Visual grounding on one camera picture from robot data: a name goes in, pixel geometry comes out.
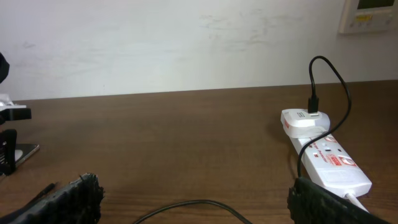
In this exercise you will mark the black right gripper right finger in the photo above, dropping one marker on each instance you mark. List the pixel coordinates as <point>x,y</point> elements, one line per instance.
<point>309,203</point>

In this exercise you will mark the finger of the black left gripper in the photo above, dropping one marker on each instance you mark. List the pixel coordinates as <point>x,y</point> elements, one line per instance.
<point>8,147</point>

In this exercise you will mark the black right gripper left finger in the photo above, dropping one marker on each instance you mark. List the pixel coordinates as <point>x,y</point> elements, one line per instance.
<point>77,202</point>

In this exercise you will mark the black smartphone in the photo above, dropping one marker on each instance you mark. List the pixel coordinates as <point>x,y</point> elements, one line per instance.
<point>24,151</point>

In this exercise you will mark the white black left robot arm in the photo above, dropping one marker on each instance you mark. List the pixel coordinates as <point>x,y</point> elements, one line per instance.
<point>4,69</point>

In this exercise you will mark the white usb charger adapter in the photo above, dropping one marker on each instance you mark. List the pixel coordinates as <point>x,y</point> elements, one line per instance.
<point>298,123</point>

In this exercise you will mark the white power strip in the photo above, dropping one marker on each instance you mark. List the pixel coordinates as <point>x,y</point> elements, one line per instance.
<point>330,167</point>

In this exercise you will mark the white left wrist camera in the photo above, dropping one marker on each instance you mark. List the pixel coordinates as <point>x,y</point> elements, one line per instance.
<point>13,112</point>

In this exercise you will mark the white wall control panel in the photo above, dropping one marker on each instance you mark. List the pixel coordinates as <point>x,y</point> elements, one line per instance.
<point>361,16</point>

